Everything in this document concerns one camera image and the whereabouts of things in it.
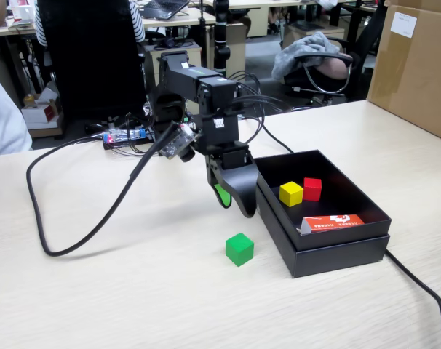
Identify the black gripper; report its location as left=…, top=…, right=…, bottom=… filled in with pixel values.
left=200, top=112, right=260, bottom=219

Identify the yellow wooden cube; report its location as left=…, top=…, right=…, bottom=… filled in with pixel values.
left=278, top=180, right=304, bottom=208

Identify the green wooden cube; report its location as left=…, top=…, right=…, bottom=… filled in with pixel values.
left=225, top=232, right=255, bottom=268

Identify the red wooden cube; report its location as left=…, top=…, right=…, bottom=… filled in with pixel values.
left=302, top=177, right=323, bottom=202

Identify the black cardboard box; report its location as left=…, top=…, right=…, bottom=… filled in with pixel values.
left=246, top=148, right=392, bottom=279

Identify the white and red small box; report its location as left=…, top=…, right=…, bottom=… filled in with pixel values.
left=20, top=103, right=60, bottom=124

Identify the large brown cardboard box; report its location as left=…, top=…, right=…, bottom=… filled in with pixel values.
left=366, top=0, right=441, bottom=145

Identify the orange paper carton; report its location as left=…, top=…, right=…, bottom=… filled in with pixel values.
left=296, top=214, right=366, bottom=236

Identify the black controller board base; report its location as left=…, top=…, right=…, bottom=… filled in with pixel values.
left=102, top=125, right=159, bottom=151

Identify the black vertical stand pole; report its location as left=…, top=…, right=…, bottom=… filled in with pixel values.
left=212, top=0, right=231, bottom=79

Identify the grey fleece blanket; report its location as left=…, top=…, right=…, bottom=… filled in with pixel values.
left=271, top=31, right=341, bottom=81

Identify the large black office chair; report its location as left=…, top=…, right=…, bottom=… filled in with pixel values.
left=36, top=0, right=148, bottom=123

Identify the slim black office chair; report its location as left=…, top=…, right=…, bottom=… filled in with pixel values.
left=346, top=0, right=387, bottom=103

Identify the black open laptop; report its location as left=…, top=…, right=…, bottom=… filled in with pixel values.
left=142, top=0, right=191, bottom=21

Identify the person in white shirt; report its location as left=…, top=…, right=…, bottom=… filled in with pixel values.
left=0, top=65, right=33, bottom=157

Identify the white shipping label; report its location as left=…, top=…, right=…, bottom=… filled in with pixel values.
left=390, top=11, right=418, bottom=39

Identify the person in striped shirt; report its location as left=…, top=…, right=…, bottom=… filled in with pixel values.
left=33, top=0, right=146, bottom=48

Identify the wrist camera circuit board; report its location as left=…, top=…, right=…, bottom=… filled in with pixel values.
left=158, top=125, right=203, bottom=164

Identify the thick sleeved black cable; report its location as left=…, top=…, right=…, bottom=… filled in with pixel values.
left=25, top=121, right=180, bottom=258

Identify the beige cabinet without handles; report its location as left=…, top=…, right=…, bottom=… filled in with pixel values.
left=209, top=23, right=247, bottom=88

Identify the chrome-frame office chair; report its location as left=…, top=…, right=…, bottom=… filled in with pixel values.
left=284, top=50, right=354, bottom=112

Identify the smooth black power cable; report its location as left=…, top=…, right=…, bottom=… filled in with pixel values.
left=258, top=121, right=441, bottom=349

